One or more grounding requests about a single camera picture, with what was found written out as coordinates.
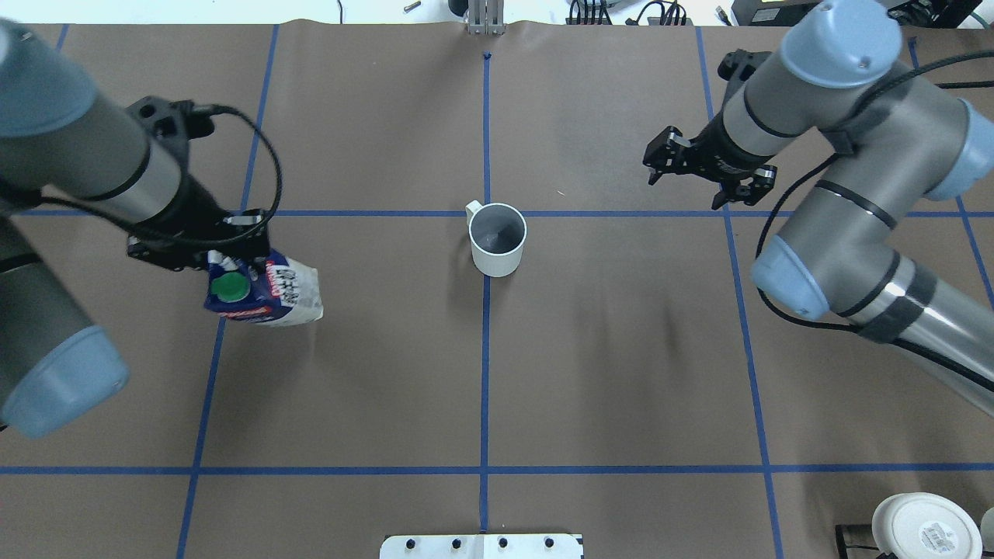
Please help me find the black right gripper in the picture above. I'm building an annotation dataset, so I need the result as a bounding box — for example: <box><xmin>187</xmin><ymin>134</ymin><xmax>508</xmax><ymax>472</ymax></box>
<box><xmin>643</xmin><ymin>127</ymin><xmax>778</xmax><ymax>211</ymax></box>

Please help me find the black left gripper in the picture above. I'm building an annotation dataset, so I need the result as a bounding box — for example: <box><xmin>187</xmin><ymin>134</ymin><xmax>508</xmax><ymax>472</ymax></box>
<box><xmin>127</xmin><ymin>182</ymin><xmax>271</xmax><ymax>272</ymax></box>

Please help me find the blue white milk carton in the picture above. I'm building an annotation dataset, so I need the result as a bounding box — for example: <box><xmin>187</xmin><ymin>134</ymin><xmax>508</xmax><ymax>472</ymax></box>
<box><xmin>203</xmin><ymin>250</ymin><xmax>324</xmax><ymax>327</ymax></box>

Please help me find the white mug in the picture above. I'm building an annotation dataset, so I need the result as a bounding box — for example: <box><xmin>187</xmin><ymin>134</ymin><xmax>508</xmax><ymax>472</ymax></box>
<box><xmin>465</xmin><ymin>200</ymin><xmax>528</xmax><ymax>277</ymax></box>

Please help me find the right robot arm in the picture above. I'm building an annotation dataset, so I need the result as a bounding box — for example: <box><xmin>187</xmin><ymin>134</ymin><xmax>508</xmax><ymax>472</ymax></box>
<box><xmin>643</xmin><ymin>1</ymin><xmax>993</xmax><ymax>414</ymax></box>

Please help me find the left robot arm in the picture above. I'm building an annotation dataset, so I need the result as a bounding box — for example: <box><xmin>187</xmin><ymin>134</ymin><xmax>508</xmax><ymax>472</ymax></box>
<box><xmin>2</xmin><ymin>19</ymin><xmax>280</xmax><ymax>439</ymax></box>

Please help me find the white cup in rack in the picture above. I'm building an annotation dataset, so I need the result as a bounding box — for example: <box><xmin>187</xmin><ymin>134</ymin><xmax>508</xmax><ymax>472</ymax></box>
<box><xmin>871</xmin><ymin>492</ymin><xmax>984</xmax><ymax>558</ymax></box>

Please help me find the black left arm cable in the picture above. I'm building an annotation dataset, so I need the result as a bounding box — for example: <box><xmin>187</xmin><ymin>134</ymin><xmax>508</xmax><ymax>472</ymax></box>
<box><xmin>124</xmin><ymin>105</ymin><xmax>283</xmax><ymax>238</ymax></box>

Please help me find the black wire cup rack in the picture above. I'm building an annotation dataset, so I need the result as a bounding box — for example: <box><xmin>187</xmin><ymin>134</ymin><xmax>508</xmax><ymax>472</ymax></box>
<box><xmin>834</xmin><ymin>524</ymin><xmax>881</xmax><ymax>559</ymax></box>

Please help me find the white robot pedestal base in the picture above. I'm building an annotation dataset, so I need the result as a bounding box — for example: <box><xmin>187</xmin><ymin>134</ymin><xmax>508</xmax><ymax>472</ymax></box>
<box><xmin>379</xmin><ymin>532</ymin><xmax>585</xmax><ymax>558</ymax></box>

